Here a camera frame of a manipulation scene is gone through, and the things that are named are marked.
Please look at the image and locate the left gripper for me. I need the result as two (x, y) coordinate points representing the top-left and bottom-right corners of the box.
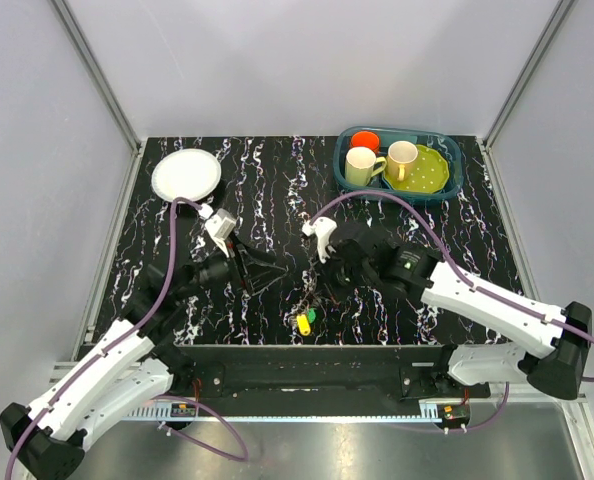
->
(175, 232), (287, 301)

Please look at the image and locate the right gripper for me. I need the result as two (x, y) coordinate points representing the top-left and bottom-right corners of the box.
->
(310, 244), (375, 305)

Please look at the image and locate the yellow key tag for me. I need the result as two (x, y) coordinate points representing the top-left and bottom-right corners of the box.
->
(295, 315), (311, 336)

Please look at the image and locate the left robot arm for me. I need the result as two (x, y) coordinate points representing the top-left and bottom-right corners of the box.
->
(0, 239), (286, 479)

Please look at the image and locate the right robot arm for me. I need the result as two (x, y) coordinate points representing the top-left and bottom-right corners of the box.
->
(303, 217), (592, 400)

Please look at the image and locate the pale green mug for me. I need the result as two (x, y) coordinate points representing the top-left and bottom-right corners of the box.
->
(344, 147), (387, 187)

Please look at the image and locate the yellow mug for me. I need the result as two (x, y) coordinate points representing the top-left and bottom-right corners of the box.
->
(386, 141), (418, 182)

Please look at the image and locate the green dotted plate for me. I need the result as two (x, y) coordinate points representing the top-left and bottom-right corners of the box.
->
(382, 144), (451, 195)

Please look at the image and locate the orange cup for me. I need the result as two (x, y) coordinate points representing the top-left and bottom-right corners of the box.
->
(350, 130), (381, 153)

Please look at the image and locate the white paper plate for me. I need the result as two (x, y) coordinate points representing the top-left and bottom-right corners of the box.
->
(151, 149), (222, 202)

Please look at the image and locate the teal plastic bin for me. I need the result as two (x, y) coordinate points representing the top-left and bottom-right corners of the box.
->
(332, 125), (462, 205)

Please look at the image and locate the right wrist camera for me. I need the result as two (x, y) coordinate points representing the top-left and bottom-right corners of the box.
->
(301, 217), (337, 264)

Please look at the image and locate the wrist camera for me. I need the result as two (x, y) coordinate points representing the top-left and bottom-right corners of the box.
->
(301, 217), (337, 264)
(204, 208), (237, 258)

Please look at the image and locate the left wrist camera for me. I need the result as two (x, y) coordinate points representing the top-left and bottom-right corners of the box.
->
(204, 208), (237, 258)

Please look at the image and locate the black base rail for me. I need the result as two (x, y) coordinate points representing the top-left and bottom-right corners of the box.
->
(181, 345), (491, 420)

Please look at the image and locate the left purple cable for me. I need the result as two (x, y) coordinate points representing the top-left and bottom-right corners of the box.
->
(4, 197), (213, 480)

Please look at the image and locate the purple cable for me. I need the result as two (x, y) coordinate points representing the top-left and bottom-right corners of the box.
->
(309, 189), (594, 384)
(4, 197), (213, 480)

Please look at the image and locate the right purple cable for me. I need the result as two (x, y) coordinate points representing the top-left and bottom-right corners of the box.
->
(309, 189), (594, 384)

